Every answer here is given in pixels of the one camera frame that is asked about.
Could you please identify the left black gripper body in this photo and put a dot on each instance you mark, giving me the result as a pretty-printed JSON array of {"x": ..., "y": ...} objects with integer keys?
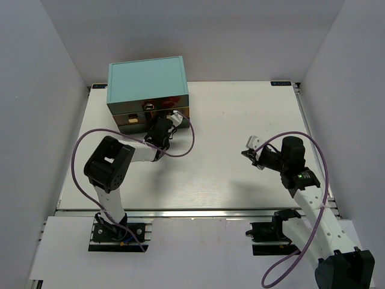
[{"x": 160, "y": 126}]

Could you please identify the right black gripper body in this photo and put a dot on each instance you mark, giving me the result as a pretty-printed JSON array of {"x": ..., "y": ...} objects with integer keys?
[{"x": 256, "y": 158}]

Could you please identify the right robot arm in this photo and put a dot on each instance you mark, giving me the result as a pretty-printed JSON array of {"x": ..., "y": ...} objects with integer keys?
[{"x": 315, "y": 233}]

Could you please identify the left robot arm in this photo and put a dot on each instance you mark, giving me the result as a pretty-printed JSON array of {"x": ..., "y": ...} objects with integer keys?
[{"x": 108, "y": 165}]

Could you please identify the teal drawer cabinet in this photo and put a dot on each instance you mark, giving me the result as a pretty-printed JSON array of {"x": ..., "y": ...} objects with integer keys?
[{"x": 147, "y": 79}]

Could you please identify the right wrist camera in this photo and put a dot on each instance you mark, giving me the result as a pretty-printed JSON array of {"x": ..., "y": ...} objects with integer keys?
[{"x": 254, "y": 143}]

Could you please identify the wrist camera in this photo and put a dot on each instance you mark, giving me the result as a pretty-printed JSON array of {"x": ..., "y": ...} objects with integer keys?
[
  {"x": 254, "y": 143},
  {"x": 176, "y": 118}
]

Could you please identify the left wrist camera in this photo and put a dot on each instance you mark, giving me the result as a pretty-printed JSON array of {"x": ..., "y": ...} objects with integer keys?
[{"x": 176, "y": 118}]

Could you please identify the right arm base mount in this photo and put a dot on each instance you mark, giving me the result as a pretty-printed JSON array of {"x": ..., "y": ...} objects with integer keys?
[{"x": 268, "y": 237}]

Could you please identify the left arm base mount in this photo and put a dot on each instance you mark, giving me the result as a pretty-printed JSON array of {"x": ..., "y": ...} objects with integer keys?
[{"x": 107, "y": 237}]

